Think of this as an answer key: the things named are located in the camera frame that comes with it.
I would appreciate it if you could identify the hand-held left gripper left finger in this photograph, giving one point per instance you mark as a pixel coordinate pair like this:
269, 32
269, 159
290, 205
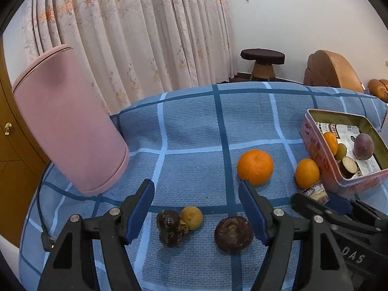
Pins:
140, 209

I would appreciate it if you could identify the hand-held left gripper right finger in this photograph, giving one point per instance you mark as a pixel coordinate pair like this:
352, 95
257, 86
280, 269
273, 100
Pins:
254, 212

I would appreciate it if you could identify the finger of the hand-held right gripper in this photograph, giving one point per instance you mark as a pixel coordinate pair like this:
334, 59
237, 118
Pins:
303, 204
339, 203

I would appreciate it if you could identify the cut purple sweet potato piece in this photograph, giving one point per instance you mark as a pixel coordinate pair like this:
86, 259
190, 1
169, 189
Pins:
316, 191

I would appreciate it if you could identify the pink metal tin box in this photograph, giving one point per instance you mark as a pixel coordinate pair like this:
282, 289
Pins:
315, 145

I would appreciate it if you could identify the round dark brown fruit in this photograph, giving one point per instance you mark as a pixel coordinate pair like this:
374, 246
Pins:
233, 234

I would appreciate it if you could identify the small orange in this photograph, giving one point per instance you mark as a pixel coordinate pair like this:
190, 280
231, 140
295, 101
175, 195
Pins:
307, 173

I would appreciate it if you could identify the wrinkled dark brown fruit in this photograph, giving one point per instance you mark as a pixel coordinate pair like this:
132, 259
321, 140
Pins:
168, 228

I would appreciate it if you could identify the cut dark fruit piece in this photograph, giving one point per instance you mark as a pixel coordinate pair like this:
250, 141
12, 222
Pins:
348, 166

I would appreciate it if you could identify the large orange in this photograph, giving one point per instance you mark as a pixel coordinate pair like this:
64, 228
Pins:
255, 166

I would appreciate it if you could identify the small green fruit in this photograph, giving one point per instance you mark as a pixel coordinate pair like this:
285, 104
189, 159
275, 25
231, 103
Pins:
341, 151

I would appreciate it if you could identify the small yellow fruit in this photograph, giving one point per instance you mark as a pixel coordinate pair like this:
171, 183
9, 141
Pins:
192, 216

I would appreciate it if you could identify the orange in tin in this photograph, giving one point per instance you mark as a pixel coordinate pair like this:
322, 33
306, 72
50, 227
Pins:
331, 142

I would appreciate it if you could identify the round purple fruit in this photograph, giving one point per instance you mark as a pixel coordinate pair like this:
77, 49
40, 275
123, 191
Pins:
363, 146

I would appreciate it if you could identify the blue plaid blanket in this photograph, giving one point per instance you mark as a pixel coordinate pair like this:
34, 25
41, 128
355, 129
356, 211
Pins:
194, 133

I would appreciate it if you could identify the orange-brown rounded cushion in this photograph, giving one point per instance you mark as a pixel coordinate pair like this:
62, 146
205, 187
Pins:
379, 88

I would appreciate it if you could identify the wooden door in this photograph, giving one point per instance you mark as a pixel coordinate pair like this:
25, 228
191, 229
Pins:
15, 157

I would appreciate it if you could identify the dark round wooden stool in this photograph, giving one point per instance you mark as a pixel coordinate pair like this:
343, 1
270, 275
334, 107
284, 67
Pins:
262, 57

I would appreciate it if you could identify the brass door knob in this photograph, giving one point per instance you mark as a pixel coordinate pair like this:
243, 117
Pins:
8, 128

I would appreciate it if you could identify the floral beige curtain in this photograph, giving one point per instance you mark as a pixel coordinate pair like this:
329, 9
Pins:
136, 30

